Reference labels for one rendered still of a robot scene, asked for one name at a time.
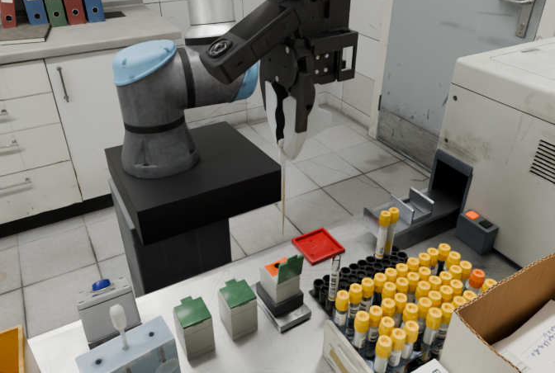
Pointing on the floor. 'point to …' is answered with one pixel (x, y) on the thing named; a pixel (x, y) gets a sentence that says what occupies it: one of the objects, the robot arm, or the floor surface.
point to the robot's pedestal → (170, 252)
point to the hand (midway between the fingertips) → (283, 148)
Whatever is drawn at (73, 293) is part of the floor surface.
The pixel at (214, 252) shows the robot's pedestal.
